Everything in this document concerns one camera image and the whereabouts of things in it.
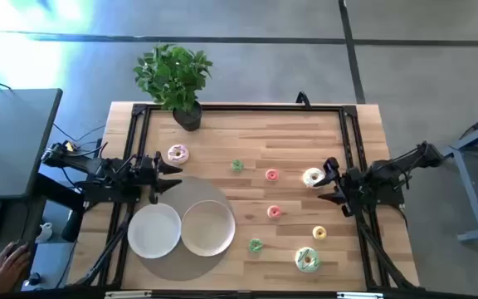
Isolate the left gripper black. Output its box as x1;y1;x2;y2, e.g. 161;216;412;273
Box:
137;151;183;197

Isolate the black aluminium table frame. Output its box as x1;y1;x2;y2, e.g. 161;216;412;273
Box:
66;102;418;292

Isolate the green potted plant black pot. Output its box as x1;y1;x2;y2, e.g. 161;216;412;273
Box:
133;43;214;133

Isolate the large mint donut black drizzle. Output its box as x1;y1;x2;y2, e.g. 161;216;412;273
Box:
295;246;321;274

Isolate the white mug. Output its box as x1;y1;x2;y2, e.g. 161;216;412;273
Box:
35;223;53;243

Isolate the large pink frosted donut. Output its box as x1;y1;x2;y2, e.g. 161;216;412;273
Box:
167;144;190;165

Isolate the round grey placemat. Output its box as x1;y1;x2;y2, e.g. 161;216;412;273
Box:
138;176;237;282

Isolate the person's hand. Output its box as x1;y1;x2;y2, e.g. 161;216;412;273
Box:
0;243;31;295

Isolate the black support beam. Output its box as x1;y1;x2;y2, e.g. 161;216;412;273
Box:
34;172;86;243

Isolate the black computer mouse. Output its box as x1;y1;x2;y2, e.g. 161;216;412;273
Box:
8;239;31;255

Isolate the white round plate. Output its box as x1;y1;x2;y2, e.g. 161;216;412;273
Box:
127;202;183;260

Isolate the silver metal bracket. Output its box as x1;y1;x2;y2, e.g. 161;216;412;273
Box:
337;292;385;299
105;290;153;299

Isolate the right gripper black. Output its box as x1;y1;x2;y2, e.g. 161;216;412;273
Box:
314;156;368;218

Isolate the blue grey metal stand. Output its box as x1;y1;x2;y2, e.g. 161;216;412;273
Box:
441;105;478;243

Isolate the white plate right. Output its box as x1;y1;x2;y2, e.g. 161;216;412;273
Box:
180;199;237;257

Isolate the grey desk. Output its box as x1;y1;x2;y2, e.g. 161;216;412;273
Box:
0;87;64;200

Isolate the large white donut blue drizzle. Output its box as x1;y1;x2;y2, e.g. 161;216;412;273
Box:
302;167;326;189

